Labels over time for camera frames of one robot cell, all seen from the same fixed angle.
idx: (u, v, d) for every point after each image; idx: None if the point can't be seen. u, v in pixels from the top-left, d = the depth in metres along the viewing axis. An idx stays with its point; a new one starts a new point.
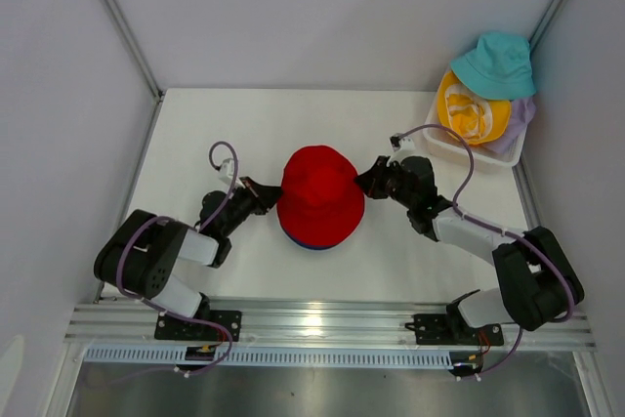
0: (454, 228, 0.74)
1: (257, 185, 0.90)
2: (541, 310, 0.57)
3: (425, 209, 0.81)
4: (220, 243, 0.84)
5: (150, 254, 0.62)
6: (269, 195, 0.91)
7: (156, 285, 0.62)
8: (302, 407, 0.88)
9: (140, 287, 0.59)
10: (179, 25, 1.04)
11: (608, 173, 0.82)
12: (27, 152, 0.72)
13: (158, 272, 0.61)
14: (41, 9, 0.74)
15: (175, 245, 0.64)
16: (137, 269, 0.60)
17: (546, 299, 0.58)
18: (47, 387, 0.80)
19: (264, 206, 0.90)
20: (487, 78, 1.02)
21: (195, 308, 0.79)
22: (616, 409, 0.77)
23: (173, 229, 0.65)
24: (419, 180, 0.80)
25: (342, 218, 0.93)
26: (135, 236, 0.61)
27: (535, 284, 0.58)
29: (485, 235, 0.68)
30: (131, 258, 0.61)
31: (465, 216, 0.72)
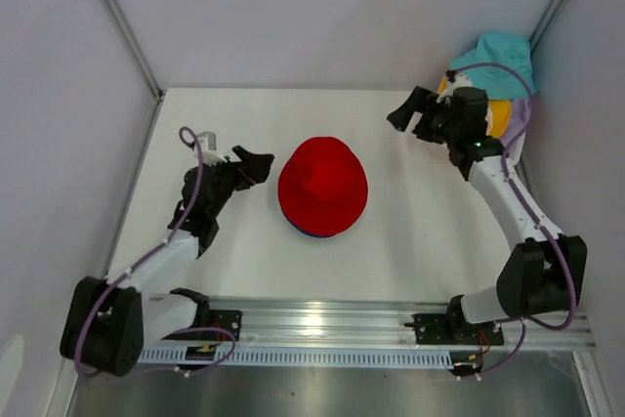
0: (489, 183, 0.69)
1: (244, 151, 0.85)
2: (531, 304, 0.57)
3: (471, 144, 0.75)
4: (206, 224, 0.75)
5: (109, 334, 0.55)
6: (260, 170, 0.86)
7: (127, 359, 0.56)
8: (302, 407, 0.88)
9: (110, 366, 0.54)
10: (179, 25, 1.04)
11: (609, 173, 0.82)
12: (26, 152, 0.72)
13: (130, 347, 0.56)
14: (42, 8, 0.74)
15: (135, 314, 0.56)
16: (103, 350, 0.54)
17: (544, 299, 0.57)
18: (48, 387, 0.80)
19: (252, 178, 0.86)
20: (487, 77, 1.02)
21: (191, 318, 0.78)
22: (617, 409, 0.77)
23: (127, 296, 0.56)
24: (470, 105, 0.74)
25: (348, 209, 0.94)
26: (84, 330, 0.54)
27: (538, 285, 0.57)
29: (518, 219, 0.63)
30: (92, 345, 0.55)
31: (510, 179, 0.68)
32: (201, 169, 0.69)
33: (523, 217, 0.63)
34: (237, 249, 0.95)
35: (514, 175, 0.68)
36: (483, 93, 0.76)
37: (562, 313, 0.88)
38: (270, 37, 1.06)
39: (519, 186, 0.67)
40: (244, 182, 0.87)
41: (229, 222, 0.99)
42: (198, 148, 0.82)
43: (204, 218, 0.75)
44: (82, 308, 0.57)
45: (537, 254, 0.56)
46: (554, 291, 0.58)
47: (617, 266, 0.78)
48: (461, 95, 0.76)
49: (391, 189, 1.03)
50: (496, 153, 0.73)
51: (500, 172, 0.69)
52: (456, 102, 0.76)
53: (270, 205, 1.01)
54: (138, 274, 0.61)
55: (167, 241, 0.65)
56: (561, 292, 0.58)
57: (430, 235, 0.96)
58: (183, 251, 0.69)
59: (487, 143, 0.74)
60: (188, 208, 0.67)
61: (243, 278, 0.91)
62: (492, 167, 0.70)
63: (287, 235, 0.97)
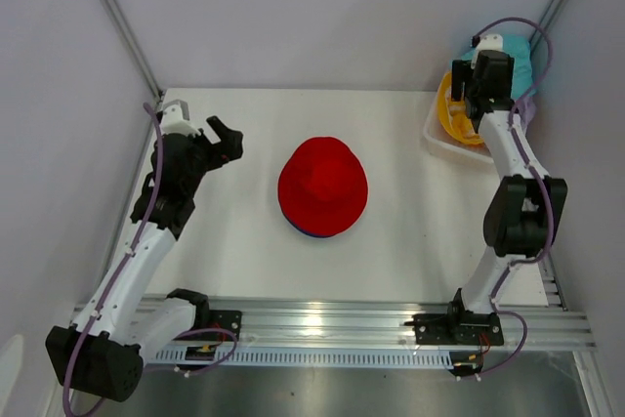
0: (493, 132, 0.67)
1: (220, 125, 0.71)
2: (507, 234, 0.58)
3: (484, 99, 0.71)
4: (180, 201, 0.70)
5: (97, 373, 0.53)
6: (232, 145, 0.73)
7: (129, 384, 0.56)
8: (302, 407, 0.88)
9: (113, 395, 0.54)
10: (179, 25, 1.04)
11: (609, 173, 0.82)
12: (26, 152, 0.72)
13: (128, 375, 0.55)
14: (41, 8, 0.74)
15: (116, 354, 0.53)
16: (99, 385, 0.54)
17: (521, 231, 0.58)
18: (47, 388, 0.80)
19: (225, 155, 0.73)
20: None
21: (191, 317, 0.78)
22: (617, 409, 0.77)
23: (103, 343, 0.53)
24: (491, 64, 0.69)
25: (348, 208, 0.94)
26: (67, 377, 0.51)
27: (517, 218, 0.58)
29: (512, 159, 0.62)
30: (84, 381, 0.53)
31: (513, 130, 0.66)
32: (160, 143, 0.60)
33: (517, 158, 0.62)
34: (237, 249, 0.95)
35: (518, 126, 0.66)
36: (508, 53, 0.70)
37: (563, 312, 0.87)
38: (270, 38, 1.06)
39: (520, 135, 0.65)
40: (219, 161, 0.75)
41: (229, 222, 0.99)
42: (168, 120, 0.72)
43: (175, 195, 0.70)
44: (60, 353, 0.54)
45: (520, 187, 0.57)
46: (532, 225, 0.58)
47: (617, 265, 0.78)
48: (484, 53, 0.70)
49: (390, 189, 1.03)
50: (508, 107, 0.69)
51: (505, 121, 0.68)
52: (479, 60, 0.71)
53: (270, 205, 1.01)
54: (107, 308, 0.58)
55: (131, 250, 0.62)
56: (540, 229, 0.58)
57: (430, 235, 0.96)
58: (156, 250, 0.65)
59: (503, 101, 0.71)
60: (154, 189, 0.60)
61: (243, 278, 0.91)
62: (499, 117, 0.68)
63: (287, 235, 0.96)
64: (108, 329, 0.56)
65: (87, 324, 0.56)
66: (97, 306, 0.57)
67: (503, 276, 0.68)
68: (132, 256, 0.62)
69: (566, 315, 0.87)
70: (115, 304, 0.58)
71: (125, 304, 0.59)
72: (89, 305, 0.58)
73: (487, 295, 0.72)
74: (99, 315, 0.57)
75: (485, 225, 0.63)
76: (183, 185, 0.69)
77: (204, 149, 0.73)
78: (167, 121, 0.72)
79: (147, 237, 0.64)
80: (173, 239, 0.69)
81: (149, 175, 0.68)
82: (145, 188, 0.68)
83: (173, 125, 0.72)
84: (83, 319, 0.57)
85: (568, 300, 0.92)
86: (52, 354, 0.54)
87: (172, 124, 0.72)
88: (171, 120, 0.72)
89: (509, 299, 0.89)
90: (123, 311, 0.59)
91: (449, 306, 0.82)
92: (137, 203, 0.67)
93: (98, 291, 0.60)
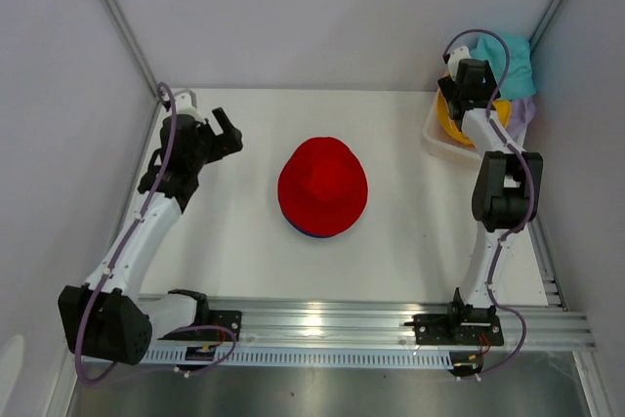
0: (475, 124, 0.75)
1: (225, 117, 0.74)
2: (493, 208, 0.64)
3: (465, 100, 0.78)
4: (185, 175, 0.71)
5: (109, 333, 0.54)
6: (231, 140, 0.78)
7: (139, 349, 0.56)
8: (302, 406, 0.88)
9: (123, 356, 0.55)
10: (179, 25, 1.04)
11: (609, 173, 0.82)
12: (25, 152, 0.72)
13: (139, 338, 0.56)
14: (41, 9, 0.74)
15: (129, 313, 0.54)
16: (110, 347, 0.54)
17: (506, 204, 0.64)
18: (47, 388, 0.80)
19: (226, 147, 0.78)
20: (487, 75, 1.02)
21: (191, 313, 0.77)
22: (617, 409, 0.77)
23: (113, 303, 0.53)
24: (470, 69, 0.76)
25: (348, 208, 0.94)
26: (80, 339, 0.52)
27: (500, 190, 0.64)
29: (492, 142, 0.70)
30: (97, 344, 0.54)
31: (490, 120, 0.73)
32: (173, 117, 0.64)
33: (495, 141, 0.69)
34: (237, 249, 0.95)
35: (494, 117, 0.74)
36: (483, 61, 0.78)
37: (563, 313, 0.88)
38: (270, 38, 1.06)
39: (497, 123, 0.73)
40: (220, 152, 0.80)
41: (229, 221, 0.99)
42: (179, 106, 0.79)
43: (180, 170, 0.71)
44: (72, 313, 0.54)
45: (500, 161, 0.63)
46: (515, 197, 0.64)
47: (617, 265, 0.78)
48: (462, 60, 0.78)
49: (390, 188, 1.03)
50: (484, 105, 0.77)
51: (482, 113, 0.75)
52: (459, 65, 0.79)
53: (270, 205, 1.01)
54: (119, 269, 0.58)
55: (140, 216, 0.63)
56: (522, 201, 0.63)
57: (429, 235, 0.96)
58: (164, 219, 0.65)
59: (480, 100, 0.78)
60: (164, 164, 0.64)
61: (243, 278, 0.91)
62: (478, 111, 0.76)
63: (286, 235, 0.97)
64: (121, 286, 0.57)
65: (99, 281, 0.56)
66: (108, 266, 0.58)
67: (496, 256, 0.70)
68: (141, 221, 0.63)
69: (566, 315, 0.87)
70: (127, 264, 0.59)
71: (136, 266, 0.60)
72: (101, 265, 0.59)
73: (484, 280, 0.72)
74: (111, 274, 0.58)
75: (473, 204, 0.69)
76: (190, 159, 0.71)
77: (208, 141, 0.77)
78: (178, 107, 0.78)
79: (156, 205, 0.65)
80: (179, 212, 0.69)
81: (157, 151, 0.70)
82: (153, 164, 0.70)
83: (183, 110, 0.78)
84: (96, 278, 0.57)
85: (567, 300, 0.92)
86: (63, 314, 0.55)
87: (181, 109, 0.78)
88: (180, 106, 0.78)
89: (509, 296, 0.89)
90: (134, 272, 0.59)
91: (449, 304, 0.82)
92: (145, 177, 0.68)
93: (108, 253, 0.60)
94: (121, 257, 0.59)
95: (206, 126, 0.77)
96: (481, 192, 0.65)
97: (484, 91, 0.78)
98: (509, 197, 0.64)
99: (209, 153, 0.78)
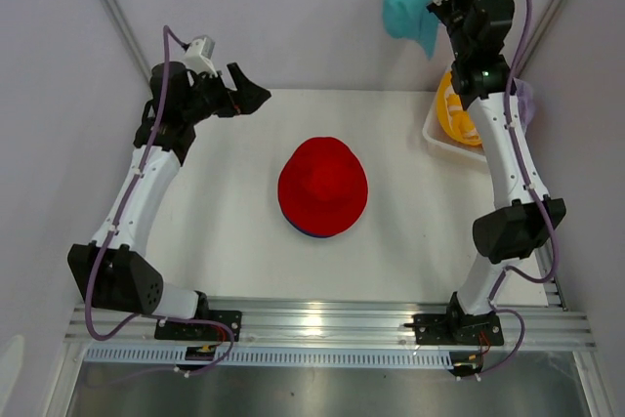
0: (487, 128, 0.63)
1: (239, 73, 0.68)
2: (498, 248, 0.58)
3: (479, 68, 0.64)
4: (181, 129, 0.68)
5: (120, 289, 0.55)
6: (252, 97, 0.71)
7: (152, 299, 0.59)
8: (302, 407, 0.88)
9: (137, 308, 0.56)
10: (179, 26, 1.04)
11: (609, 173, 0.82)
12: (25, 151, 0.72)
13: (151, 290, 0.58)
14: (42, 10, 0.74)
15: (140, 269, 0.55)
16: (123, 300, 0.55)
17: (513, 243, 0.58)
18: (47, 388, 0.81)
19: (236, 106, 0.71)
20: None
21: (193, 307, 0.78)
22: (617, 409, 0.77)
23: (123, 260, 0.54)
24: (491, 28, 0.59)
25: (347, 208, 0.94)
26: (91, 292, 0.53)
27: (511, 238, 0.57)
29: (510, 175, 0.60)
30: (108, 297, 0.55)
31: (510, 130, 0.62)
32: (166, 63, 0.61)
33: (516, 175, 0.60)
34: (236, 249, 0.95)
35: (516, 123, 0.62)
36: (510, 7, 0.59)
37: (562, 313, 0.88)
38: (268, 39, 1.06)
39: (518, 136, 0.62)
40: (229, 110, 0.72)
41: (229, 221, 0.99)
42: (188, 53, 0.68)
43: (176, 123, 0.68)
44: (82, 270, 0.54)
45: (516, 215, 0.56)
46: (525, 237, 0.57)
47: (616, 265, 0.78)
48: (484, 10, 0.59)
49: (390, 189, 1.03)
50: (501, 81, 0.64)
51: (502, 114, 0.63)
52: (477, 19, 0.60)
53: (270, 205, 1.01)
54: (124, 224, 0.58)
55: (139, 172, 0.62)
56: (530, 238, 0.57)
57: (430, 235, 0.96)
58: (164, 173, 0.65)
59: (497, 68, 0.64)
60: (158, 116, 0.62)
61: (242, 279, 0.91)
62: (496, 108, 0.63)
63: (287, 235, 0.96)
64: (128, 241, 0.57)
65: (105, 237, 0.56)
66: (113, 221, 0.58)
67: (499, 279, 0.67)
68: (141, 177, 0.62)
69: (565, 315, 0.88)
70: (132, 219, 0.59)
71: (141, 220, 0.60)
72: (104, 222, 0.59)
73: (486, 297, 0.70)
74: (116, 231, 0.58)
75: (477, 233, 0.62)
76: (187, 112, 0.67)
77: (216, 93, 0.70)
78: (187, 53, 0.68)
79: (155, 158, 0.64)
80: (180, 164, 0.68)
81: (150, 104, 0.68)
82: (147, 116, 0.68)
83: (191, 58, 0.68)
84: (102, 234, 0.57)
85: (567, 300, 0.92)
86: (71, 267, 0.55)
87: (188, 57, 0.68)
88: (189, 53, 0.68)
89: (506, 298, 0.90)
90: (138, 229, 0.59)
91: (448, 310, 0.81)
92: (141, 130, 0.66)
93: (111, 209, 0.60)
94: (126, 209, 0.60)
95: (217, 81, 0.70)
96: (489, 232, 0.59)
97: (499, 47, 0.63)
98: (517, 237, 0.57)
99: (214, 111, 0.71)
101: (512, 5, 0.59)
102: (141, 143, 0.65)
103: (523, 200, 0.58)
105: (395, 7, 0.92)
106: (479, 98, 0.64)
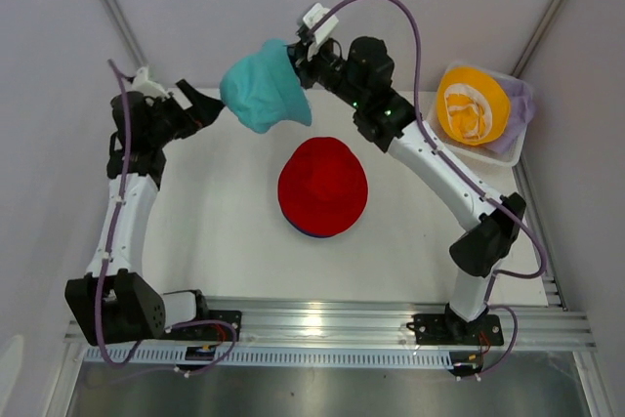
0: (425, 165, 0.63)
1: (188, 87, 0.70)
2: (488, 259, 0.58)
3: (380, 111, 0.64)
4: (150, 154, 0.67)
5: (127, 316, 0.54)
6: (208, 107, 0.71)
7: (158, 322, 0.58)
8: (302, 407, 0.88)
9: (146, 334, 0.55)
10: (179, 25, 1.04)
11: (609, 174, 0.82)
12: (25, 150, 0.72)
13: (155, 312, 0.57)
14: (41, 9, 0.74)
15: (142, 290, 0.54)
16: (131, 327, 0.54)
17: (495, 251, 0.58)
18: (48, 388, 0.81)
19: (197, 120, 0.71)
20: (246, 78, 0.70)
21: (191, 309, 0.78)
22: (616, 409, 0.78)
23: (124, 283, 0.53)
24: (378, 75, 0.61)
25: (348, 209, 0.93)
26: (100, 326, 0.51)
27: (493, 245, 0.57)
29: (465, 195, 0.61)
30: (116, 329, 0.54)
31: (437, 151, 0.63)
32: (123, 91, 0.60)
33: (469, 191, 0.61)
34: (235, 250, 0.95)
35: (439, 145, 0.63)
36: (382, 49, 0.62)
37: (562, 313, 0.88)
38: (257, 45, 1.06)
39: (447, 155, 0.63)
40: (191, 128, 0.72)
41: (228, 221, 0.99)
42: (137, 84, 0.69)
43: (145, 148, 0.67)
44: (83, 305, 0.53)
45: (487, 227, 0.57)
46: (504, 238, 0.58)
47: (616, 266, 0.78)
48: (365, 61, 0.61)
49: (389, 189, 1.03)
50: (407, 115, 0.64)
51: (424, 143, 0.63)
52: (361, 67, 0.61)
53: (269, 204, 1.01)
54: (117, 249, 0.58)
55: (120, 198, 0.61)
56: (508, 236, 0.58)
57: (430, 235, 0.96)
58: (145, 196, 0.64)
59: (395, 105, 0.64)
60: (128, 148, 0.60)
61: (242, 279, 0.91)
62: (418, 139, 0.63)
63: (287, 235, 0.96)
64: (125, 266, 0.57)
65: (102, 267, 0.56)
66: (106, 248, 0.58)
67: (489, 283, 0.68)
68: (123, 203, 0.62)
69: (566, 315, 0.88)
70: (124, 244, 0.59)
71: (133, 244, 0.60)
72: (98, 252, 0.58)
73: (481, 299, 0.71)
74: (111, 258, 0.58)
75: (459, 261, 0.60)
76: (154, 138, 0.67)
77: (175, 115, 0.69)
78: (134, 85, 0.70)
79: (133, 185, 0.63)
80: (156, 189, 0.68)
81: (112, 138, 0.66)
82: (113, 148, 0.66)
83: (142, 86, 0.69)
84: (97, 266, 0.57)
85: (567, 300, 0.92)
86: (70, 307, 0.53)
87: (136, 87, 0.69)
88: (137, 84, 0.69)
89: (506, 297, 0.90)
90: (132, 250, 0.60)
91: (446, 320, 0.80)
92: (111, 160, 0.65)
93: (102, 239, 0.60)
94: (115, 236, 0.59)
95: (171, 102, 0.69)
96: (475, 252, 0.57)
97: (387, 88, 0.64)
98: (499, 242, 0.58)
99: (175, 133, 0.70)
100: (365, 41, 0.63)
101: (381, 47, 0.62)
102: (111, 177, 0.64)
103: (488, 212, 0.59)
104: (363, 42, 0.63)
105: (250, 103, 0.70)
106: (396, 138, 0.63)
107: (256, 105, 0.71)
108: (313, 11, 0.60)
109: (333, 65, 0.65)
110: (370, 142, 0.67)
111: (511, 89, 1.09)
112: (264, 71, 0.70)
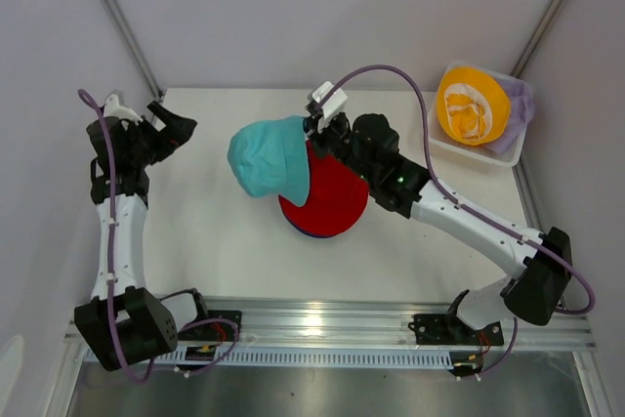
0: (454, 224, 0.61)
1: (160, 108, 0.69)
2: (548, 306, 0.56)
3: (393, 181, 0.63)
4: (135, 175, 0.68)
5: (140, 334, 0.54)
6: (183, 127, 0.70)
7: (172, 335, 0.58)
8: (302, 406, 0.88)
9: (161, 348, 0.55)
10: (179, 25, 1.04)
11: (609, 174, 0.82)
12: (24, 149, 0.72)
13: (167, 324, 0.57)
14: (40, 9, 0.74)
15: (152, 304, 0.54)
16: (145, 343, 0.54)
17: (554, 293, 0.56)
18: (48, 388, 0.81)
19: (173, 141, 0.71)
20: (258, 139, 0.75)
21: (191, 308, 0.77)
22: (616, 409, 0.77)
23: (134, 299, 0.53)
24: (383, 147, 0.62)
25: (345, 211, 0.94)
26: (115, 343, 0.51)
27: (549, 289, 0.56)
29: (506, 248, 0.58)
30: (132, 346, 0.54)
31: (461, 205, 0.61)
32: (101, 119, 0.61)
33: (505, 238, 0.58)
34: (235, 250, 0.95)
35: (461, 198, 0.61)
36: (384, 123, 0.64)
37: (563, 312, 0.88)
38: (255, 50, 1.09)
39: (472, 206, 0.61)
40: (168, 147, 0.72)
41: (229, 221, 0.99)
42: (107, 112, 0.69)
43: (128, 170, 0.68)
44: (96, 328, 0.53)
45: (536, 270, 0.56)
46: (558, 279, 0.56)
47: (616, 265, 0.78)
48: (369, 139, 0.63)
49: None
50: (421, 180, 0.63)
51: (444, 199, 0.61)
52: (366, 145, 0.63)
53: (268, 204, 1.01)
54: (120, 271, 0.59)
55: (113, 220, 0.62)
56: (562, 277, 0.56)
57: (430, 235, 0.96)
58: (137, 216, 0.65)
59: (407, 171, 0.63)
60: (114, 174, 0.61)
61: (242, 279, 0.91)
62: (437, 197, 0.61)
63: (287, 235, 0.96)
64: (132, 283, 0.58)
65: (108, 289, 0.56)
66: (109, 271, 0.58)
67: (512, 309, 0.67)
68: (116, 225, 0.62)
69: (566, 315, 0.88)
70: (126, 264, 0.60)
71: (134, 263, 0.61)
72: (100, 276, 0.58)
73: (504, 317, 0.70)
74: (116, 279, 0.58)
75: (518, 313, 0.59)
76: (136, 158, 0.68)
77: (151, 138, 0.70)
78: (105, 113, 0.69)
79: (123, 205, 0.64)
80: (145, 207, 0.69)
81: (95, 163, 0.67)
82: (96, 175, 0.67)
83: (112, 113, 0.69)
84: (102, 288, 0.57)
85: (567, 300, 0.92)
86: (87, 335, 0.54)
87: (107, 115, 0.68)
88: (108, 111, 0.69)
89: None
90: (135, 269, 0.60)
91: (447, 322, 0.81)
92: (96, 186, 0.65)
93: (102, 262, 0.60)
94: (117, 261, 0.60)
95: (145, 124, 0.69)
96: (531, 300, 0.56)
97: (396, 161, 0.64)
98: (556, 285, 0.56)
99: (149, 156, 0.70)
100: (369, 118, 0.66)
101: (384, 122, 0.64)
102: (100, 202, 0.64)
103: (531, 254, 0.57)
104: (366, 118, 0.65)
105: (254, 161, 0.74)
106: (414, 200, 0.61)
107: (259, 166, 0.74)
108: (323, 88, 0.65)
109: (343, 139, 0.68)
110: (392, 210, 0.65)
111: (511, 89, 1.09)
112: (275, 138, 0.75)
